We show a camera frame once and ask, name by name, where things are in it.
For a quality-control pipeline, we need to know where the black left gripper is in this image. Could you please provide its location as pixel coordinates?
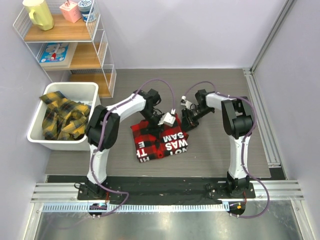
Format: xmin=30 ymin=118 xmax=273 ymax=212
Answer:
xmin=140 ymin=108 xmax=165 ymax=140

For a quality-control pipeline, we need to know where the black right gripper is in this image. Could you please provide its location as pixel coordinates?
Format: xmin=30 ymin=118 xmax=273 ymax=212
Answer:
xmin=179 ymin=106 xmax=213 ymax=134

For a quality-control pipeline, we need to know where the red black plaid shirt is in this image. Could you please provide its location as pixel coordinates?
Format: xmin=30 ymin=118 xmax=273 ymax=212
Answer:
xmin=130 ymin=115 xmax=189 ymax=163

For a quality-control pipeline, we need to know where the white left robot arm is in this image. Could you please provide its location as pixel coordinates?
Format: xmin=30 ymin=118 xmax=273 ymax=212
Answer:
xmin=77 ymin=89 xmax=164 ymax=200

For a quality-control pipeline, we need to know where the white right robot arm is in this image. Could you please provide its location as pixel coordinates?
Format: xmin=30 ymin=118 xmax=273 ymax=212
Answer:
xmin=180 ymin=89 xmax=257 ymax=198

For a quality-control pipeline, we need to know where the yellow plaid shirt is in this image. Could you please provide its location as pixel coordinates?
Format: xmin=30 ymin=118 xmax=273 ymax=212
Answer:
xmin=40 ymin=91 xmax=91 ymax=141

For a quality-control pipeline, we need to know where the white plastic bin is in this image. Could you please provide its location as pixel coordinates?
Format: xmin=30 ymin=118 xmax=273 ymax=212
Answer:
xmin=27 ymin=82 xmax=101 ymax=151

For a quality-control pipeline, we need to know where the blue white picture book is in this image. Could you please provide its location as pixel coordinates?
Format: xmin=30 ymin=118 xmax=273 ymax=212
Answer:
xmin=39 ymin=42 xmax=71 ymax=68

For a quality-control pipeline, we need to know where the blue white patterned cup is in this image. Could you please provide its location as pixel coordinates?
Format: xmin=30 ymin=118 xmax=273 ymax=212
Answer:
xmin=77 ymin=0 xmax=96 ymax=23

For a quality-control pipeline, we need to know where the pink box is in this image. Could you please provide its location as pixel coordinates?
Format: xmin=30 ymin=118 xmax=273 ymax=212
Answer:
xmin=59 ymin=0 xmax=82 ymax=23

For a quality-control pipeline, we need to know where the yellow pitcher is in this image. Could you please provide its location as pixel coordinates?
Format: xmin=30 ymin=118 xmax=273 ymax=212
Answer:
xmin=22 ymin=0 xmax=54 ymax=31

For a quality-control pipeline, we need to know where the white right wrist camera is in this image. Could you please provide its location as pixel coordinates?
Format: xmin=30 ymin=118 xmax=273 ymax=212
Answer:
xmin=180 ymin=95 xmax=192 ymax=110

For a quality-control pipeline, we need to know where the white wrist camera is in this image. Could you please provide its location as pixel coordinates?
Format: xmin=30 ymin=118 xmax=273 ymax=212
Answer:
xmin=180 ymin=95 xmax=192 ymax=110
xmin=158 ymin=109 xmax=176 ymax=127

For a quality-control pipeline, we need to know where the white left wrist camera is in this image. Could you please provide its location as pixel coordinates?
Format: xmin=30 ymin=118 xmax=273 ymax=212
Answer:
xmin=158 ymin=109 xmax=176 ymax=127

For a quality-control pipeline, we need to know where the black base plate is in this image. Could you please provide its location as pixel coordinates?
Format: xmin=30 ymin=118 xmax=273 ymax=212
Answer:
xmin=74 ymin=176 xmax=256 ymax=206

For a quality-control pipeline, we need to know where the slotted aluminium rail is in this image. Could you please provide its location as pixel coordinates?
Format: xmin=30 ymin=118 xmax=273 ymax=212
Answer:
xmin=42 ymin=202 xmax=230 ymax=213

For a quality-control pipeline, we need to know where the white wire shelf rack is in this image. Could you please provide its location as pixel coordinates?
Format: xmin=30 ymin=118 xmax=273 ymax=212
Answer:
xmin=13 ymin=0 xmax=117 ymax=98

